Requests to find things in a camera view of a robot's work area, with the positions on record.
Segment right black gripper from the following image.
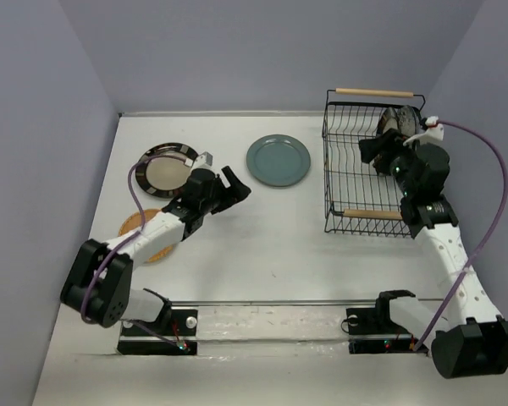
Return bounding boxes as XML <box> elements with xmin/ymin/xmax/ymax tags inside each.
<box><xmin>358</xmin><ymin>127</ymin><xmax>425</xmax><ymax>195</ymax></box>

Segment black rimmed plate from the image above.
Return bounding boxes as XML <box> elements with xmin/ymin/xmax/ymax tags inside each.
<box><xmin>376</xmin><ymin>107</ymin><xmax>400</xmax><ymax>137</ymax></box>
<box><xmin>135</xmin><ymin>142</ymin><xmax>198</xmax><ymax>199</ymax></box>

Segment blue floral plate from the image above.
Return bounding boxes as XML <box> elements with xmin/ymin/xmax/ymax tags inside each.
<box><xmin>396</xmin><ymin>105</ymin><xmax>421</xmax><ymax>137</ymax></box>

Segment teal plate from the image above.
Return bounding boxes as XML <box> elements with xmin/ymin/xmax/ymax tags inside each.
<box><xmin>246</xmin><ymin>134</ymin><xmax>311</xmax><ymax>188</ymax></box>

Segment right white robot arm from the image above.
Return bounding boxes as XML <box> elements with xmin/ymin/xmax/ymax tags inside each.
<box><xmin>359</xmin><ymin>129</ymin><xmax>508</xmax><ymax>379</ymax></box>

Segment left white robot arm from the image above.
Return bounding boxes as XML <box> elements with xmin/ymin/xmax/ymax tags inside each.
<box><xmin>60</xmin><ymin>167</ymin><xmax>251</xmax><ymax>334</ymax></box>

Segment orange woven coaster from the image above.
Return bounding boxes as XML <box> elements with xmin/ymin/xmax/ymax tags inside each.
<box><xmin>118</xmin><ymin>209</ymin><xmax>174</xmax><ymax>264</ymax></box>

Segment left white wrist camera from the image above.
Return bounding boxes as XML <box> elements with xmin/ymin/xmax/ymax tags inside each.
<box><xmin>185</xmin><ymin>151</ymin><xmax>213</xmax><ymax>171</ymax></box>

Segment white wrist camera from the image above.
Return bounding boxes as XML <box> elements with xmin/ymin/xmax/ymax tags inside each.
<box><xmin>185</xmin><ymin>151</ymin><xmax>213</xmax><ymax>171</ymax></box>
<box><xmin>403</xmin><ymin>116</ymin><xmax>445</xmax><ymax>146</ymax></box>

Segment black wire dish rack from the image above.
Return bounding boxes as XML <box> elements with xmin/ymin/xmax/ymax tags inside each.
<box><xmin>322</xmin><ymin>88</ymin><xmax>425</xmax><ymax>238</ymax></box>

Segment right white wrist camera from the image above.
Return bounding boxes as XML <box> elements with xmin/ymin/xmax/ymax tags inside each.
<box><xmin>403</xmin><ymin>116</ymin><xmax>445</xmax><ymax>146</ymax></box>

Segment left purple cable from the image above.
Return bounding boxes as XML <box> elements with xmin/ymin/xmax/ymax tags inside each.
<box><xmin>80</xmin><ymin>152</ymin><xmax>194</xmax><ymax>325</ymax></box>

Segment purple cable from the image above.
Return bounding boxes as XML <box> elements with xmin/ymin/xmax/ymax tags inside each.
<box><xmin>412</xmin><ymin>120</ymin><xmax>508</xmax><ymax>352</ymax></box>
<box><xmin>80</xmin><ymin>152</ymin><xmax>194</xmax><ymax>325</ymax></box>

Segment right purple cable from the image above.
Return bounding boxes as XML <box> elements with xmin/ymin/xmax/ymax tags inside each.
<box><xmin>412</xmin><ymin>120</ymin><xmax>508</xmax><ymax>352</ymax></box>

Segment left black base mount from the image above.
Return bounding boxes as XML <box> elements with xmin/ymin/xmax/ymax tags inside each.
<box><xmin>116</xmin><ymin>288</ymin><xmax>198</xmax><ymax>356</ymax></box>

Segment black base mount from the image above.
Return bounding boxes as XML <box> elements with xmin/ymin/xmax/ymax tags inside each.
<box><xmin>116</xmin><ymin>288</ymin><xmax>198</xmax><ymax>356</ymax></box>
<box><xmin>340</xmin><ymin>289</ymin><xmax>424</xmax><ymax>354</ymax></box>

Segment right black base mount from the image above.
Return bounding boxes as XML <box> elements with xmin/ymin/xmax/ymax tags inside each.
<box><xmin>340</xmin><ymin>289</ymin><xmax>424</xmax><ymax>354</ymax></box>

